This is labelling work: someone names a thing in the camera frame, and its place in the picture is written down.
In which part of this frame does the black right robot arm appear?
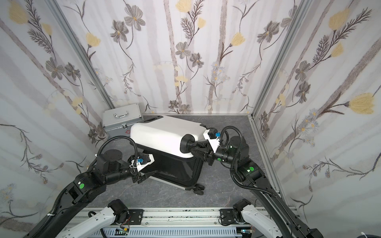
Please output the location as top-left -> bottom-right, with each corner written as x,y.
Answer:
180,126 -> 323,238

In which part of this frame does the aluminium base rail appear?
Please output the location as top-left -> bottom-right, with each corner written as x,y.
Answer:
59,207 -> 310,238

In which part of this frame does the silver aluminium first-aid case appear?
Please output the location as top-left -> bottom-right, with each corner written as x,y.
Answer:
102,104 -> 143,137

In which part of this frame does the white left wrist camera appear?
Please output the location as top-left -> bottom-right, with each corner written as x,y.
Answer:
129,152 -> 155,174

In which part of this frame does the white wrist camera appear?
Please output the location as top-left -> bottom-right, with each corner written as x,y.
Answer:
203,129 -> 220,153
129,152 -> 155,174

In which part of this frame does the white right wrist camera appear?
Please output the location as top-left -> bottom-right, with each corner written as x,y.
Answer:
203,129 -> 220,153

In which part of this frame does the white hard-shell suitcase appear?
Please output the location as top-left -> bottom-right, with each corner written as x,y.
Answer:
131,116 -> 214,195

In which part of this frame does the white slotted cable duct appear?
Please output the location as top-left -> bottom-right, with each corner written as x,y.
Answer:
103,227 -> 242,238

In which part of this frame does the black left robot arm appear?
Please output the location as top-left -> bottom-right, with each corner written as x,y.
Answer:
26,136 -> 154,238

